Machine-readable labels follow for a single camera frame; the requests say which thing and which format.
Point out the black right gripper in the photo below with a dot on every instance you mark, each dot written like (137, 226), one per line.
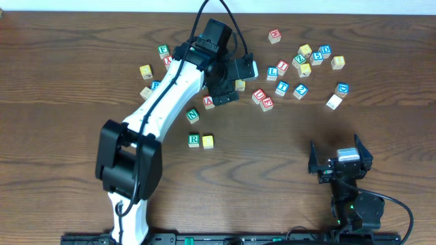
(339, 166)

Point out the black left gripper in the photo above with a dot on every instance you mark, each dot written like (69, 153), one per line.
(225, 99)

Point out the yellow O block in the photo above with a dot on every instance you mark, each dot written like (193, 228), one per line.
(207, 141)

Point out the green R block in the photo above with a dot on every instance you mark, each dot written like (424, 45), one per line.
(193, 140)

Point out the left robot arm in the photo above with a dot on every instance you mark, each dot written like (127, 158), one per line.
(129, 156)

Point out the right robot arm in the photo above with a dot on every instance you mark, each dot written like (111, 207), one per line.
(358, 213)

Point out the yellow block centre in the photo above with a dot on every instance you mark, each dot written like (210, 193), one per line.
(240, 85)

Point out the red A block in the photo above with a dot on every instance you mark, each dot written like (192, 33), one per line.
(208, 102)

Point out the red U block lower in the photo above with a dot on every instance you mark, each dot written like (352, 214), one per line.
(258, 96)

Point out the green N block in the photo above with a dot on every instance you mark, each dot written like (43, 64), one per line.
(193, 116)

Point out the blue L block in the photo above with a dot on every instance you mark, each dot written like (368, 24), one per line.
(272, 73)

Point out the red E block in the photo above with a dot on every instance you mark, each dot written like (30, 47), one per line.
(266, 104)

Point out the plain wood block right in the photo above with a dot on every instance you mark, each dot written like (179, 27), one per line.
(334, 102)

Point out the green F block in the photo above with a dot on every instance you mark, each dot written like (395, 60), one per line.
(163, 51)

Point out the red I block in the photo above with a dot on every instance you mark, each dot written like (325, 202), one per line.
(282, 67)

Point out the blue T block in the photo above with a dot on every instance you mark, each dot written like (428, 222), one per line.
(282, 88)

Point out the blue P block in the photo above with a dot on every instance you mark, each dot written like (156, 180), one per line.
(155, 84)

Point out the red H block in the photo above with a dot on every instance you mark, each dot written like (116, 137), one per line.
(274, 36)

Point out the blue D block lower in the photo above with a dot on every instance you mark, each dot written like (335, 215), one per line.
(342, 90)

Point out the blue d block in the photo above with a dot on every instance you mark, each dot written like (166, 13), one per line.
(342, 90)
(325, 50)

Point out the yellow block far left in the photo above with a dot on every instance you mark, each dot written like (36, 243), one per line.
(146, 72)

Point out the plain wood red-sided block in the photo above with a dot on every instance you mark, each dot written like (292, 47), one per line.
(146, 92)

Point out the green Z block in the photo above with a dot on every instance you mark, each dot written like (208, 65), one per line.
(298, 60)

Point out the blue 2 block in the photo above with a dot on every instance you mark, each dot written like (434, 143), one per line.
(300, 91)

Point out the yellow block below Z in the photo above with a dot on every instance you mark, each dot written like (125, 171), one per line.
(304, 70)

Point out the yellow block top right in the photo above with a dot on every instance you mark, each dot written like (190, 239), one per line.
(305, 50)

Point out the blue 5 block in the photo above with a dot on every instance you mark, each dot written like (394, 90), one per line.
(316, 58)

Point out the yellow 8 block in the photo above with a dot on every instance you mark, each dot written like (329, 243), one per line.
(338, 62)

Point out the blue D block upper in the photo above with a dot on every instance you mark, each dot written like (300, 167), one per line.
(325, 50)

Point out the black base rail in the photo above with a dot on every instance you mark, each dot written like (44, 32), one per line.
(297, 237)

